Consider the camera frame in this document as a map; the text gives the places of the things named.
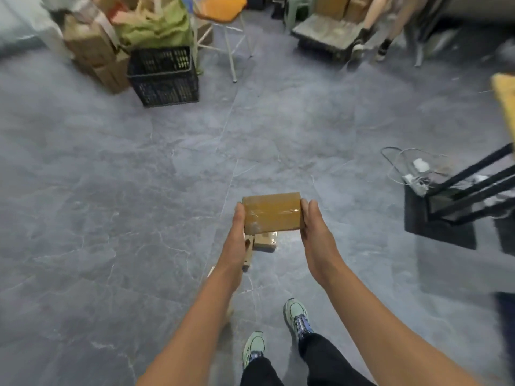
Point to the wooden table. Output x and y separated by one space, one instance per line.
462 5
505 100

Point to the person's left forearm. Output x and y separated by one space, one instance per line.
189 337

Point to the person's leg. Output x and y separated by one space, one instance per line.
334 361
259 373

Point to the small brown cardboard box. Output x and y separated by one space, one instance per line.
90 48

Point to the person's right leg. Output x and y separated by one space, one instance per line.
334 361

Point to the white crumpled paper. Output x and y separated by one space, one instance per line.
421 165

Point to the heap of large cardboard boxes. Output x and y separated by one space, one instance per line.
104 72

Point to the black storage crate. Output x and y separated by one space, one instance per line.
165 84

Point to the person's right shoe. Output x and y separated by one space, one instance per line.
297 317

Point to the person's left leg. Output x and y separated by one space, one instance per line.
259 373

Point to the white chair with orange seat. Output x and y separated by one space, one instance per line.
221 5

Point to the green plastic stool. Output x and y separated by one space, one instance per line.
297 7

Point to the person's right hand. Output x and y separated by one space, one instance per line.
322 249

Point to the person's left hand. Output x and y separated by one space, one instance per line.
233 249

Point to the person's right forearm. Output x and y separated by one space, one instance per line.
394 333

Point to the yellow green plastic bag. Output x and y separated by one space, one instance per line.
157 28

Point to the small brown box amber tape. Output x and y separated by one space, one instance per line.
273 213

